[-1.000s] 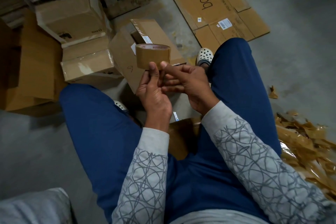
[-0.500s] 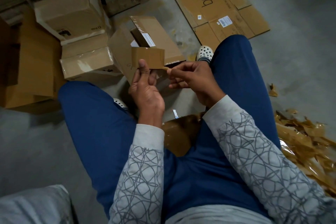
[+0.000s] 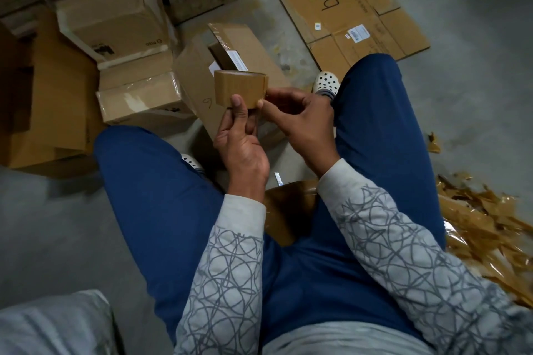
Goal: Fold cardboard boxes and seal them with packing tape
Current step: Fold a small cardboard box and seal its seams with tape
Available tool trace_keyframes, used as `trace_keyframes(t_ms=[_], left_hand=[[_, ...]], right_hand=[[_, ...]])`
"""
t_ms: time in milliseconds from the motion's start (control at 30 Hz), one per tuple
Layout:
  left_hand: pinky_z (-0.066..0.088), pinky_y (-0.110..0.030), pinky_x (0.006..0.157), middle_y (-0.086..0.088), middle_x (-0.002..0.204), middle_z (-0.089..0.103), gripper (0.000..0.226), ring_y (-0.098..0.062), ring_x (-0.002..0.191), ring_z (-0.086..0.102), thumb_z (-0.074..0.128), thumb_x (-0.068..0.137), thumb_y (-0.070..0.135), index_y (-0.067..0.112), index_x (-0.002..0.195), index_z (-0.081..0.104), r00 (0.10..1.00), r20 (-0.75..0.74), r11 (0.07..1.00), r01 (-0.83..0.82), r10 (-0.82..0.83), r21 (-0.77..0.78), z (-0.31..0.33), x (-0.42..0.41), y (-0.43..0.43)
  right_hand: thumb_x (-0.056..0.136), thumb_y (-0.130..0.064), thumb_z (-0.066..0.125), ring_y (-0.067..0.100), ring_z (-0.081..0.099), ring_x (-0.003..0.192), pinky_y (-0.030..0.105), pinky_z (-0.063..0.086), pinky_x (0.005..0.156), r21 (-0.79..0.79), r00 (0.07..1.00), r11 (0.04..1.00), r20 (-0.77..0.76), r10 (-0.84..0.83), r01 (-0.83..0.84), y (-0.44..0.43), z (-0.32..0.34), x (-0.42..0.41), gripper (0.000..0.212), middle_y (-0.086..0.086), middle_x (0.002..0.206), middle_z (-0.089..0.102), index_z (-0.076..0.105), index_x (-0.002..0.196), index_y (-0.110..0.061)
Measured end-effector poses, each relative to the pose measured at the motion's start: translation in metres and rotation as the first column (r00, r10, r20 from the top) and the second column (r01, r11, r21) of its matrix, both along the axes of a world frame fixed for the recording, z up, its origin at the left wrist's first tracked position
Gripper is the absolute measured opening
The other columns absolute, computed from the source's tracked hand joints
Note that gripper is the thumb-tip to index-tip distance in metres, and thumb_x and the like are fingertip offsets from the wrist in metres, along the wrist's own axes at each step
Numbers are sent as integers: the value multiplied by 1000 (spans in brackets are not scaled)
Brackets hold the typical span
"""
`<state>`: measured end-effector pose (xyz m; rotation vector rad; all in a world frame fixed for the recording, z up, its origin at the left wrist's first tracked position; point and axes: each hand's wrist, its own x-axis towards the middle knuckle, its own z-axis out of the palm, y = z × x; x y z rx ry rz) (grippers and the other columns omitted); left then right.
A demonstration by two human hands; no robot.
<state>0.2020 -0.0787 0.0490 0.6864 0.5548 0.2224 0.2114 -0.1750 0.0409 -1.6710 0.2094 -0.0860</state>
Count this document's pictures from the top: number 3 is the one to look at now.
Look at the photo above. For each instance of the person's left forearm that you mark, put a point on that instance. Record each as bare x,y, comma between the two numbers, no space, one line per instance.
221,284

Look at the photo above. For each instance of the white woven sack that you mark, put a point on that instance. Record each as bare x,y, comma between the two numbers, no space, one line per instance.
54,325

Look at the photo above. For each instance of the person's left hand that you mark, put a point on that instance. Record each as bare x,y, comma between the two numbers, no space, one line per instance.
246,151

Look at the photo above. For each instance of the person's left white clog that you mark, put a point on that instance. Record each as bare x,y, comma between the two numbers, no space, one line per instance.
191,162

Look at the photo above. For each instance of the crumpled brown tape scraps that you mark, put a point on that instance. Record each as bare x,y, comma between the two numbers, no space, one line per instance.
491,234

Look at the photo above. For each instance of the person's white clog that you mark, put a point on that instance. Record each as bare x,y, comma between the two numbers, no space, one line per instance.
326,83
191,162

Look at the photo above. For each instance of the brown cardboard sheet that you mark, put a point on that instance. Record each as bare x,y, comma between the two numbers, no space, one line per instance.
341,1

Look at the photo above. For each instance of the person's right hand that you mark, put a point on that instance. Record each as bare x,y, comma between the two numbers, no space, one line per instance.
308,130

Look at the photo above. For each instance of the person's right forearm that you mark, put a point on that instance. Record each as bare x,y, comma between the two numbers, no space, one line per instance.
433,259

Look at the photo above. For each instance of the small cardboard box being taped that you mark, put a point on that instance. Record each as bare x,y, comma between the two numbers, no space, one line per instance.
141,93
196,76

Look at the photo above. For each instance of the brown packing tape roll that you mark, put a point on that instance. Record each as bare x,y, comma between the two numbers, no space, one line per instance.
241,86

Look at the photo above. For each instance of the brown plastic-wrapped stool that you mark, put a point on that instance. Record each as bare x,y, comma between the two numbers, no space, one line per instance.
287,213

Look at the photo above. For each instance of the person's blue trousers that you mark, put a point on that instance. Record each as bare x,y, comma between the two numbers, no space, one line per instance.
158,201

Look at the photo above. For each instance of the person's right white clog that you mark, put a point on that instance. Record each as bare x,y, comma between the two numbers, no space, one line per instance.
326,83

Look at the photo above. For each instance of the large black-label cardboard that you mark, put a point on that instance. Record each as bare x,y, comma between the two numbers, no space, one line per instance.
50,101

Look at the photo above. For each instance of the person's grey shirt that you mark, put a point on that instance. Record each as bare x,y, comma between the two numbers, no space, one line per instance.
350,339

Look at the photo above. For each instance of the cardboard box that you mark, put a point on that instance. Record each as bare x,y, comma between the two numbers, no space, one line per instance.
112,14

